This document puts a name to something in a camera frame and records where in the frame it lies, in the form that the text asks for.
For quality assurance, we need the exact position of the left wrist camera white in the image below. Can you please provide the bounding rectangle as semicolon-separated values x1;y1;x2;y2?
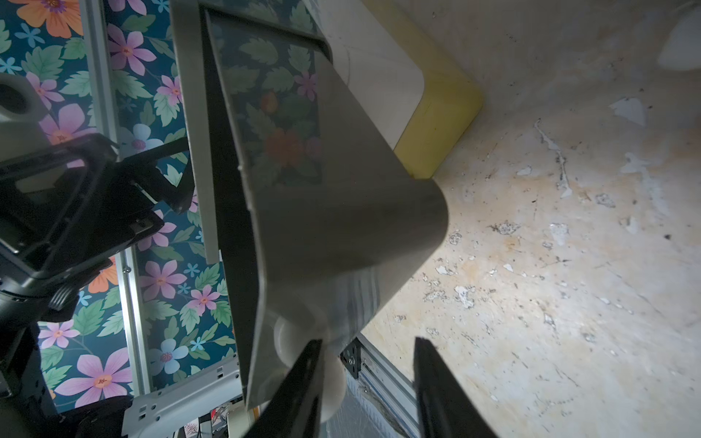
0;73;51;162

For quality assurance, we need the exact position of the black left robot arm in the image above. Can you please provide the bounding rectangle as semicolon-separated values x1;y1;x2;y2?
1;133;195;437

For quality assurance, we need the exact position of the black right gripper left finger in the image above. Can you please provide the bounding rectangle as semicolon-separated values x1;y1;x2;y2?
245;339;324;438

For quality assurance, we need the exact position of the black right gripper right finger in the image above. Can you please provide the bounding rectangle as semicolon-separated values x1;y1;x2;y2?
414;337;498;438

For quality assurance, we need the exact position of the white drawer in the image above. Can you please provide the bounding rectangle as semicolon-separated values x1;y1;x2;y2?
305;0;425;149

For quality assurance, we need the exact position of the yellow drawer cabinet base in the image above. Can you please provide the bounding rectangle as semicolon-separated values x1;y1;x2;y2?
363;1;484;179

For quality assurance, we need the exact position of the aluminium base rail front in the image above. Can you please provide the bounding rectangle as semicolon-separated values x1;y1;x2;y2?
341;335;420;437

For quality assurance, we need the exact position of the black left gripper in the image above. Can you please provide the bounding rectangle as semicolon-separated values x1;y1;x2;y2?
1;134;195;285

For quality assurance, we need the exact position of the grey top drawer cabinet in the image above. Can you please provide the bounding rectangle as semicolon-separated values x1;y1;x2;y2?
169;0;330;266

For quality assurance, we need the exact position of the grey top drawer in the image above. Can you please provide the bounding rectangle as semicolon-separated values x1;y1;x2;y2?
202;7;448;406

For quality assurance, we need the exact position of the aluminium frame left floor rail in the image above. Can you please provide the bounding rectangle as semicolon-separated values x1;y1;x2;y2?
78;0;152;398

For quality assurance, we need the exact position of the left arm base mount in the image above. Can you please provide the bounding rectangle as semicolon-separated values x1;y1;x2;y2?
76;355;248;438

